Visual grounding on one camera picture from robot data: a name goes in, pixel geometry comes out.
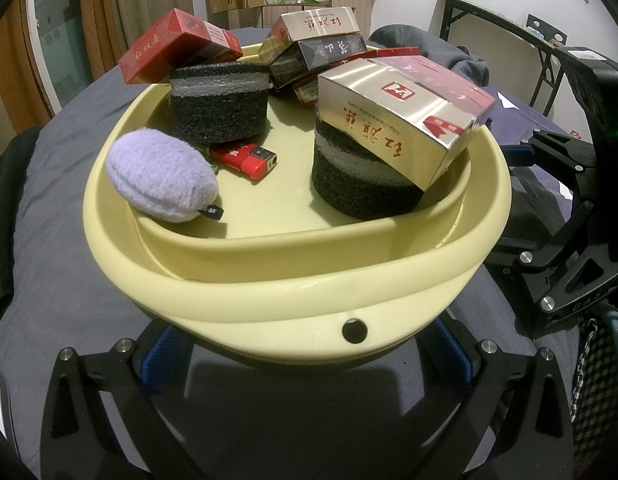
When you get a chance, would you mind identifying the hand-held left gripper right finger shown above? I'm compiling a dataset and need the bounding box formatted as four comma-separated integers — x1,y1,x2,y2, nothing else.
423,316,576,480

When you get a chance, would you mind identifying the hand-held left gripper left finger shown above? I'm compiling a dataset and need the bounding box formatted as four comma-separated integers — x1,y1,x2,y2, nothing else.
39,317,192,480

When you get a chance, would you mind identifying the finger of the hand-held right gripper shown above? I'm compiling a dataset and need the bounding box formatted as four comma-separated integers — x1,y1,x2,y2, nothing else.
486,195,618,333
503,129,597,202

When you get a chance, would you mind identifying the yellow plastic basin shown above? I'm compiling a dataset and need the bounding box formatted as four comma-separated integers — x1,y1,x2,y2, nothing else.
83,42,512,374

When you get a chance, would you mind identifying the large silver cigarette box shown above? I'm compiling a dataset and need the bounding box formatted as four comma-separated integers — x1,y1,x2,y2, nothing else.
317,56,496,192

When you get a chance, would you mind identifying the purple plush toy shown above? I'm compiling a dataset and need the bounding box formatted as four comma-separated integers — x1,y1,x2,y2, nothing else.
106,129,224,224

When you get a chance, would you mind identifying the dark grey foam cylinder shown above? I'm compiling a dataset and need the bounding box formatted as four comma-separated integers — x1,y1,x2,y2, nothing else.
310,105,430,220
169,61,272,144

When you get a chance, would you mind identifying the red lighter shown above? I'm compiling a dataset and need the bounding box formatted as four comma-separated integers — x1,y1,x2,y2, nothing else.
209,142,278,182

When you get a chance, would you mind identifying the black cigarette box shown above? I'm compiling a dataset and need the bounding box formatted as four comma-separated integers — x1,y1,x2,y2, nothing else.
259,34,368,92

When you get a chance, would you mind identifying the small silver cigarette box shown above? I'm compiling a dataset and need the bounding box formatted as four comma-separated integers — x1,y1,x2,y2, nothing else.
271,6,362,50

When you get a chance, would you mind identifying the red and orange cigarette box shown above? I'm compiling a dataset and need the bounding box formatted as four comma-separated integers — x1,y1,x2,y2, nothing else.
118,8,244,86

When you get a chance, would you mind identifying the navy printed sheet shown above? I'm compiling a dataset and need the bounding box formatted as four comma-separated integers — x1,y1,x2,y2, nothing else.
481,87,592,243

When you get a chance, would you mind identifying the black folding table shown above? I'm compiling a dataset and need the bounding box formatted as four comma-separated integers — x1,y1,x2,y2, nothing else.
428,0,572,113

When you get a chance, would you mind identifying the checkered cloth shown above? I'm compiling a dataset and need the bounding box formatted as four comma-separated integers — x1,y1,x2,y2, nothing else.
571,304,618,480

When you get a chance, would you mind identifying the dark grey garment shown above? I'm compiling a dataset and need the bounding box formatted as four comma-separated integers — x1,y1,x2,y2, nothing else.
368,24,490,87

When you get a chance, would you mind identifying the black cloth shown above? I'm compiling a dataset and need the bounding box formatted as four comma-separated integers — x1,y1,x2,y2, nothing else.
0,127,42,321

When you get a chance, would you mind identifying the glass door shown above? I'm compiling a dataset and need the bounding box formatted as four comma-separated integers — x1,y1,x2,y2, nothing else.
25,0,86,108

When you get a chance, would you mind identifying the wooden door frame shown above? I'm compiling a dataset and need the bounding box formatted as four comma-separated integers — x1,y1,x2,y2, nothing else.
79,0,134,82

